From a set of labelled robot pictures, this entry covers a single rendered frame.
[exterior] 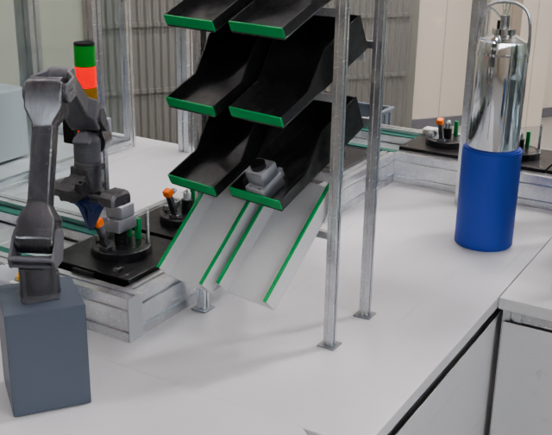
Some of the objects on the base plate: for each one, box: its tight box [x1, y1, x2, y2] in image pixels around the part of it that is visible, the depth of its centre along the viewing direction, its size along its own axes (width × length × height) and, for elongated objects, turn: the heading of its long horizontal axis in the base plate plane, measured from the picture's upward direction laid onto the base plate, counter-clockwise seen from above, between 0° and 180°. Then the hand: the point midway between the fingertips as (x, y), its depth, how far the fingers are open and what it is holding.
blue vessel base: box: [455, 142, 523, 252], centre depth 241 cm, size 16×16×27 cm
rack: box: [191, 0, 388, 351], centre depth 189 cm, size 21×36×80 cm, turn 56°
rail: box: [0, 247, 143, 343], centre depth 209 cm, size 6×89×11 cm, turn 56°
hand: (90, 214), depth 194 cm, fingers closed
